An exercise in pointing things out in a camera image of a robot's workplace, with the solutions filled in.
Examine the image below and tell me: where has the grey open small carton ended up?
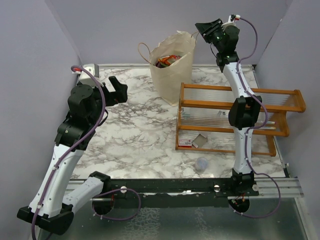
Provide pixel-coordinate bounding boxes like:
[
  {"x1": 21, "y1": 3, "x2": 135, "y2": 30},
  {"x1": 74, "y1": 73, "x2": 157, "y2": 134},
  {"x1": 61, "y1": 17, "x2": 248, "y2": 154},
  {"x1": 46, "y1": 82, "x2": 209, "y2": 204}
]
[{"x1": 192, "y1": 134, "x2": 208, "y2": 149}]

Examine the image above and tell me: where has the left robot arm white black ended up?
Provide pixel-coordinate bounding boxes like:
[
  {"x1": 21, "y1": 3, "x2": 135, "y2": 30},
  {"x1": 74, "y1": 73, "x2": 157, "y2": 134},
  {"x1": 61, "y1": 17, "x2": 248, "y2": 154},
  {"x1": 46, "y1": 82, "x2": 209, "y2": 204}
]
[{"x1": 17, "y1": 76, "x2": 128, "y2": 236}]

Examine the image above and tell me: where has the purple cable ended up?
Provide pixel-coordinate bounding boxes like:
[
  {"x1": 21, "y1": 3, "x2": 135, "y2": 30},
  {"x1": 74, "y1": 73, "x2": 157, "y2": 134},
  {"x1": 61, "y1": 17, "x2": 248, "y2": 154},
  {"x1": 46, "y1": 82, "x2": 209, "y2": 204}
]
[
  {"x1": 234, "y1": 17, "x2": 282, "y2": 218},
  {"x1": 31, "y1": 65, "x2": 142, "y2": 240}
]

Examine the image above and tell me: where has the wooden tiered rack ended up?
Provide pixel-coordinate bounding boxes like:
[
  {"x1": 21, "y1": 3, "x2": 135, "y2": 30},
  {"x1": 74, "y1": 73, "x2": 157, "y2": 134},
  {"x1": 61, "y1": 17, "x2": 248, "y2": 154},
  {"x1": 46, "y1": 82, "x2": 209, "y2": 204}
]
[{"x1": 175, "y1": 84, "x2": 306, "y2": 157}]

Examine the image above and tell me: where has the orange snack packet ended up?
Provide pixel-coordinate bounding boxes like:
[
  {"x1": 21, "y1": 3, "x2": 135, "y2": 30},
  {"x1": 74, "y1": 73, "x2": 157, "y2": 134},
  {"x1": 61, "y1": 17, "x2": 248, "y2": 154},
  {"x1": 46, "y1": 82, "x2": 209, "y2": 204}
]
[{"x1": 156, "y1": 55, "x2": 181, "y2": 68}]

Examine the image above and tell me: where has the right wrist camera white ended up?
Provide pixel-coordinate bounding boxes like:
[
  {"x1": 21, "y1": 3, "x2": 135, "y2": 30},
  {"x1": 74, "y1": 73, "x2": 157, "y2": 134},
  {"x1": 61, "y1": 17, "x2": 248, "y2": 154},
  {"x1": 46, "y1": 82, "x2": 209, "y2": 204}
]
[{"x1": 222, "y1": 14, "x2": 241, "y2": 28}]

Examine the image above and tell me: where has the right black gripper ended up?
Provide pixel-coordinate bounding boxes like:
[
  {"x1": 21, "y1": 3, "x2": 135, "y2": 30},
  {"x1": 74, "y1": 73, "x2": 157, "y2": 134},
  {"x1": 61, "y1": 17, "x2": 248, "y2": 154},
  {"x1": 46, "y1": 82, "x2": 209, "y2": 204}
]
[{"x1": 195, "y1": 19, "x2": 225, "y2": 53}]

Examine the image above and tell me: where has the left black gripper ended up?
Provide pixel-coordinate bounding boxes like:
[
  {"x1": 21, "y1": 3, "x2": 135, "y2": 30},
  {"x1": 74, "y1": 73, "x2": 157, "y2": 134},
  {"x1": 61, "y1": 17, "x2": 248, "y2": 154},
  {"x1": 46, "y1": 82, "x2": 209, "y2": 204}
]
[{"x1": 87, "y1": 75, "x2": 127, "y2": 126}]

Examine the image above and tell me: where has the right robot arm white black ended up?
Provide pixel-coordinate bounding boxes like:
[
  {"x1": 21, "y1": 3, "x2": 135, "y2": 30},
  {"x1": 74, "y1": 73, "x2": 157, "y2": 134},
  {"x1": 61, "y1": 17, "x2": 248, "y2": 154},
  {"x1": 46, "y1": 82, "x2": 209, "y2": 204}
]
[{"x1": 195, "y1": 14, "x2": 262, "y2": 196}]

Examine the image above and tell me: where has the aluminium frame rail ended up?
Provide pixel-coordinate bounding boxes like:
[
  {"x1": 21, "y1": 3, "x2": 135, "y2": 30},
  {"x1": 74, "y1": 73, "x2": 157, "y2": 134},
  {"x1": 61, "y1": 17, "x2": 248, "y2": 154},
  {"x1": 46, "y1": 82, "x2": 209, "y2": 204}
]
[{"x1": 67, "y1": 177, "x2": 305, "y2": 201}]

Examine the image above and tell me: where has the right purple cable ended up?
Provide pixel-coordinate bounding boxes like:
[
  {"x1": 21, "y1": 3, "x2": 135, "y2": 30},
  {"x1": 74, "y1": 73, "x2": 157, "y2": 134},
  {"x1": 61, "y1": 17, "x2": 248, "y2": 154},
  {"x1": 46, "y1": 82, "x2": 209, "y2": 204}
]
[{"x1": 234, "y1": 17, "x2": 282, "y2": 218}]

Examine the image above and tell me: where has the green marker pen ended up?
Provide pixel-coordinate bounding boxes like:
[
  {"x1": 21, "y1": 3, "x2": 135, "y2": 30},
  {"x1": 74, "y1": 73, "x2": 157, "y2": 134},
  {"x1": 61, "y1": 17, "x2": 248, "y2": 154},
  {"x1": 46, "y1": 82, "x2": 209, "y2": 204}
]
[{"x1": 259, "y1": 126, "x2": 277, "y2": 131}]

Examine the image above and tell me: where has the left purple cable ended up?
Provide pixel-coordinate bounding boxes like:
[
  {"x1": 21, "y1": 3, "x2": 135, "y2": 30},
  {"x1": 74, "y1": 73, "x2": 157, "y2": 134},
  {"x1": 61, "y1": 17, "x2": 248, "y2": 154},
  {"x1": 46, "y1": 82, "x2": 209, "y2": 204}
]
[{"x1": 31, "y1": 65, "x2": 142, "y2": 240}]

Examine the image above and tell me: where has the red white small box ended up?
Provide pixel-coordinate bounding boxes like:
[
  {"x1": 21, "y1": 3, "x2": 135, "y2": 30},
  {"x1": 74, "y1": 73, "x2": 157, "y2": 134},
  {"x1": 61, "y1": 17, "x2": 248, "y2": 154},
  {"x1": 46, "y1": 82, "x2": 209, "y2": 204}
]
[{"x1": 178, "y1": 139, "x2": 193, "y2": 148}]

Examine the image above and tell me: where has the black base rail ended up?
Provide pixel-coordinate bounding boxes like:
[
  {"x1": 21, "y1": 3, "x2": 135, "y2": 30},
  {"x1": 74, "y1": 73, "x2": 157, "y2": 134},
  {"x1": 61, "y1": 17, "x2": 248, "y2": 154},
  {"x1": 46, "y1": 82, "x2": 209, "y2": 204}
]
[{"x1": 90, "y1": 171, "x2": 259, "y2": 214}]

